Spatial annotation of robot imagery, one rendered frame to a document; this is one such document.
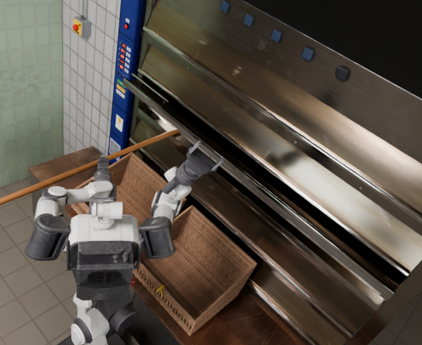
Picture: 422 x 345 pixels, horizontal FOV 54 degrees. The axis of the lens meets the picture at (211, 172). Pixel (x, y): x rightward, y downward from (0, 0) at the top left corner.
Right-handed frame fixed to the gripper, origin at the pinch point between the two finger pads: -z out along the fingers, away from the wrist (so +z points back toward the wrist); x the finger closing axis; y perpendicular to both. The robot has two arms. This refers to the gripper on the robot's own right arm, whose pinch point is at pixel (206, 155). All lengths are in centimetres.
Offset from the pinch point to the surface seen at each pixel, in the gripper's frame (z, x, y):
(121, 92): 88, 53, 84
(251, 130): 18, -16, 52
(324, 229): 10, -66, 20
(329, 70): -35, -19, 47
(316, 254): 29, -79, 22
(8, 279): 201, 37, -15
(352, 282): 21, -96, 15
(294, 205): 17, -52, 27
